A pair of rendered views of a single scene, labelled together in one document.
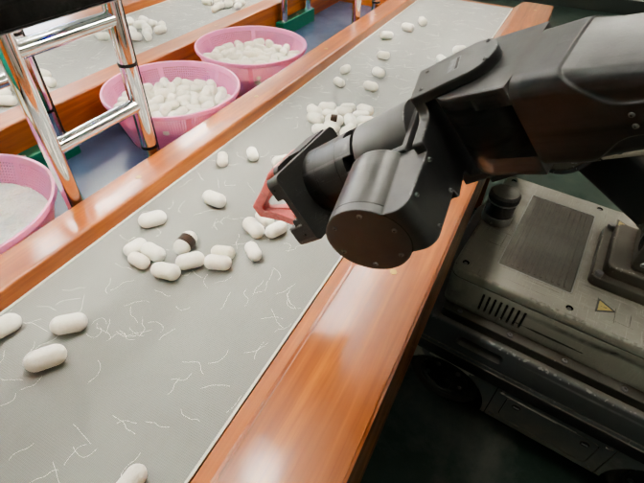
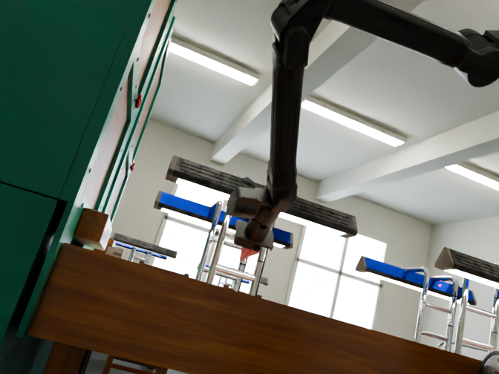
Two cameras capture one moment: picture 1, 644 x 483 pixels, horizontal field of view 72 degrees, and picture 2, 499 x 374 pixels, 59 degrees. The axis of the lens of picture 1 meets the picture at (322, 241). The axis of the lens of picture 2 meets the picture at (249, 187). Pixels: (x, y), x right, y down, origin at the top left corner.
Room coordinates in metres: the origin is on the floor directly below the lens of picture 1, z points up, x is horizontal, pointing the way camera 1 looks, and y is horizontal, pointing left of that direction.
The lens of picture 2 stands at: (-0.39, -0.85, 0.72)
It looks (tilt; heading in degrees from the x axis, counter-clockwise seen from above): 16 degrees up; 52
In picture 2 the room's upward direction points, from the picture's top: 15 degrees clockwise
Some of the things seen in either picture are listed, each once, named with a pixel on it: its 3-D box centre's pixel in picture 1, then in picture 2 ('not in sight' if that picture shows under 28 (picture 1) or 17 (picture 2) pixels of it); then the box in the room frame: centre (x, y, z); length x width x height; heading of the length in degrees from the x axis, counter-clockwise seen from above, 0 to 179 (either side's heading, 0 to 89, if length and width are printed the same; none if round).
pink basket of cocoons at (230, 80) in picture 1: (176, 108); not in sight; (0.84, 0.31, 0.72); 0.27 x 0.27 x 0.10
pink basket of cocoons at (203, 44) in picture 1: (252, 63); not in sight; (1.09, 0.19, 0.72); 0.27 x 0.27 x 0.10
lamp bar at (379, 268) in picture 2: not in sight; (417, 280); (1.59, 0.26, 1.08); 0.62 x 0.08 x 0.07; 154
